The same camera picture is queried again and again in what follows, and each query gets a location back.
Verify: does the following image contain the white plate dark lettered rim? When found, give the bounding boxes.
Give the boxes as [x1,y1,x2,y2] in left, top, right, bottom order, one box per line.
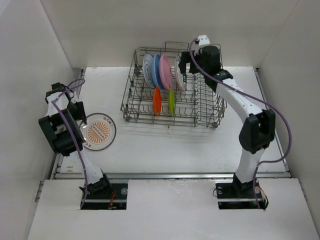
[175,55,187,91]

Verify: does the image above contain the white plate orange sun pattern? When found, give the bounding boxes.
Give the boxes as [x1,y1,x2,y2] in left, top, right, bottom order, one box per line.
[79,112,117,152]

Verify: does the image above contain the pink plastic plate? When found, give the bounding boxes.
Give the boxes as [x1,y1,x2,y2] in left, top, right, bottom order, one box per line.
[159,54,173,90]

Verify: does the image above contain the blue plastic plate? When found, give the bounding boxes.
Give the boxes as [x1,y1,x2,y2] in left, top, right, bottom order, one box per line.
[151,53,165,90]

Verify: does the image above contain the small green plate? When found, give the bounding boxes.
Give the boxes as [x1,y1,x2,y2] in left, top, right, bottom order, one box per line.
[168,88,175,116]

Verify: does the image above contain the white plate teal line pattern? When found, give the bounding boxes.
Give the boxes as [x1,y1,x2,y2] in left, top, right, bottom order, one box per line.
[142,53,156,89]

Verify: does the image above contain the small orange plate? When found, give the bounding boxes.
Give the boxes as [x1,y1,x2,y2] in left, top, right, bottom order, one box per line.
[152,86,162,116]

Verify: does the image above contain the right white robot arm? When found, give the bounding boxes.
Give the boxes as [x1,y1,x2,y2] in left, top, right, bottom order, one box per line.
[178,35,276,198]

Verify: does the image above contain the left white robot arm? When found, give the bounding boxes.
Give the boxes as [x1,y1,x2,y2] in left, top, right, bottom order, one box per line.
[38,82,114,199]

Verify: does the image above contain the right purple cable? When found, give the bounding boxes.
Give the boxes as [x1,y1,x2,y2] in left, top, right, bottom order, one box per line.
[188,37,293,208]

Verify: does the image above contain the purple cable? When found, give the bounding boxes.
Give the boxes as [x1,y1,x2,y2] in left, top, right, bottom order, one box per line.
[51,79,89,209]
[188,37,293,208]

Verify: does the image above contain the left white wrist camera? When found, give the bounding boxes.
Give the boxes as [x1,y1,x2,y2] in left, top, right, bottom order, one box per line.
[45,88,75,104]

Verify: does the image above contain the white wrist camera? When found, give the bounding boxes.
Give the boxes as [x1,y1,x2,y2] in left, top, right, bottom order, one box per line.
[45,88,75,104]
[194,35,211,55]

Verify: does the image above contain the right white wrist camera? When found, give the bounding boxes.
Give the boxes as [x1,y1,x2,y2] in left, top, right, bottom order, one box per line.
[194,35,211,55]

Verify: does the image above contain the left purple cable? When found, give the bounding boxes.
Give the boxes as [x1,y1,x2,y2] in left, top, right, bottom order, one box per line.
[51,79,89,209]

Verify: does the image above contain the grey wire dish rack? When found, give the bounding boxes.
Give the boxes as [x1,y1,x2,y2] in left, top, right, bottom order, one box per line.
[120,41,227,129]

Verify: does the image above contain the aluminium table frame rail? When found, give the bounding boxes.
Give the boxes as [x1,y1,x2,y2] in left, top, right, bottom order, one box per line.
[49,67,292,180]

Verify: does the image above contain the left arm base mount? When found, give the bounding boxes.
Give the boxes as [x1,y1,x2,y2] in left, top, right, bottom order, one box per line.
[80,182,128,211]

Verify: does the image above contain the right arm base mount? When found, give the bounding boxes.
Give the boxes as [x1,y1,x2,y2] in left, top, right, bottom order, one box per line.
[214,182,269,210]

